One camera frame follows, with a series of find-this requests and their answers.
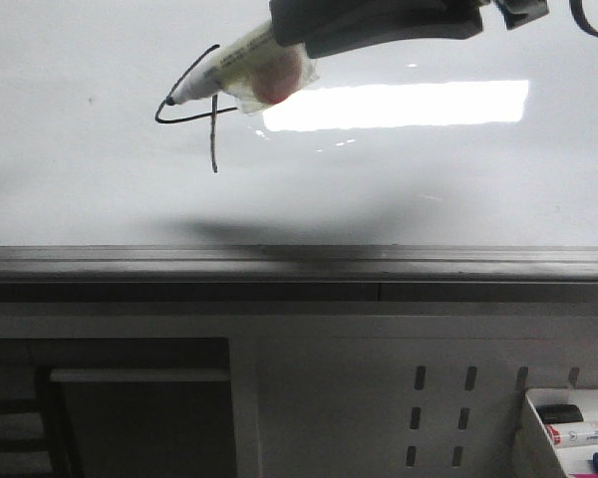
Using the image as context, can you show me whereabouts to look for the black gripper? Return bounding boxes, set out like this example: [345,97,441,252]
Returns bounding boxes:
[269,0,549,59]

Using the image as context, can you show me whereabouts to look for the white whiteboard marker with tape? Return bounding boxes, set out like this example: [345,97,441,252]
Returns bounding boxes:
[166,20,317,115]

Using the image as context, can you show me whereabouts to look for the white whiteboard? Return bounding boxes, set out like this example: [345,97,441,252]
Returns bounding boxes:
[0,1,598,247]

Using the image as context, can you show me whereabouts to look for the white pegboard panel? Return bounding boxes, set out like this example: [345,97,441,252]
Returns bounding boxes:
[229,316,598,477]

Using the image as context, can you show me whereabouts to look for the black marker in bin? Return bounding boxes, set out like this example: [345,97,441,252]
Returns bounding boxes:
[536,403,584,424]

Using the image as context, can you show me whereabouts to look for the white plastic storage bin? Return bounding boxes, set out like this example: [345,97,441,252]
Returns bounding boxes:
[512,388,598,477]

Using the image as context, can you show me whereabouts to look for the dark shelf unit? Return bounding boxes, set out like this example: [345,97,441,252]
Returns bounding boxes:
[0,338,237,477]

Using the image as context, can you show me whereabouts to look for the red-capped white marker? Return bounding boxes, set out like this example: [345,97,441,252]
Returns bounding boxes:
[545,421,598,448]

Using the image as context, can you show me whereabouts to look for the black cable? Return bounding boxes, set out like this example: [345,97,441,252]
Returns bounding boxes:
[568,0,598,41]

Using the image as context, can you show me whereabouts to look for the grey aluminium whiteboard frame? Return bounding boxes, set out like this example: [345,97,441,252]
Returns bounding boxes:
[0,245,598,303]

